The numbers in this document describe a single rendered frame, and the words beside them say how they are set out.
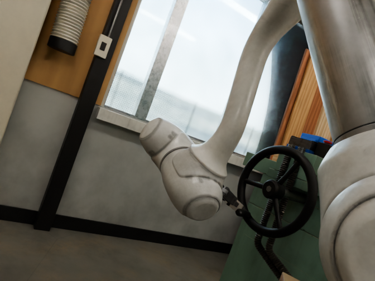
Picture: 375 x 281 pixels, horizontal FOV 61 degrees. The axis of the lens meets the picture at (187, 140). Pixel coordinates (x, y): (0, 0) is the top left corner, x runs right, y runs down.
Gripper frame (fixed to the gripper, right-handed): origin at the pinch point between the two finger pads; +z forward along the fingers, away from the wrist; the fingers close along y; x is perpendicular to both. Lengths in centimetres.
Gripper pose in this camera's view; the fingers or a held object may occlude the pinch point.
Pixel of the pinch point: (234, 203)
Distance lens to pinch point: 104.2
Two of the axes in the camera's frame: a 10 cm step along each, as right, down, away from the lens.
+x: -5.8, 7.9, -1.8
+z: 5.9, 5.6, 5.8
